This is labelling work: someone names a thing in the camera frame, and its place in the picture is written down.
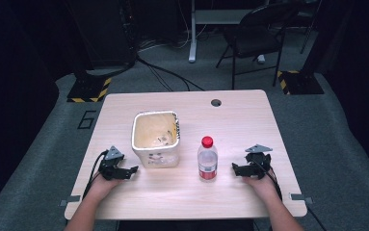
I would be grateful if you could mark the person's left hand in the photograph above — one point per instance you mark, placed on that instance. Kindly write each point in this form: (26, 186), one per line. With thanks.
(101, 187)

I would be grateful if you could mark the person's right hand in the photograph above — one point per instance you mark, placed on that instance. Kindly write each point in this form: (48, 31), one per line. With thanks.
(262, 186)

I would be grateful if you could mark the white square bin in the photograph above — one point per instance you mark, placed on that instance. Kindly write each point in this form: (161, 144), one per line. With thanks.
(155, 138)

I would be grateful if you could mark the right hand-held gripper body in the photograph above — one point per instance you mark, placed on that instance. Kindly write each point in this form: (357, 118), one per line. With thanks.
(256, 162)

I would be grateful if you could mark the clear plastic bottle red cap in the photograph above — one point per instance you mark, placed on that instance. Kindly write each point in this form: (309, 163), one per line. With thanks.
(207, 159)

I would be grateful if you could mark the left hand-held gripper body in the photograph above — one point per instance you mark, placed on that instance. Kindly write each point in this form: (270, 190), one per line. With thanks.
(112, 165)

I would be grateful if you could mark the grey table clamp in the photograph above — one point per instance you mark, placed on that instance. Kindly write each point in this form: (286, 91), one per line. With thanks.
(301, 198)
(69, 200)

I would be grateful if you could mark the black yellow striped stand base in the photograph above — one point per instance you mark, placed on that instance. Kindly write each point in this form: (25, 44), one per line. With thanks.
(89, 89)
(299, 82)

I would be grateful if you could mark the black folding chair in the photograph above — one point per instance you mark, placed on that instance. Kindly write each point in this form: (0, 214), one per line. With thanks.
(252, 40)

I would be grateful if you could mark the white desk frame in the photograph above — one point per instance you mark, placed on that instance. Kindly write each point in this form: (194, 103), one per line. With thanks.
(204, 22)

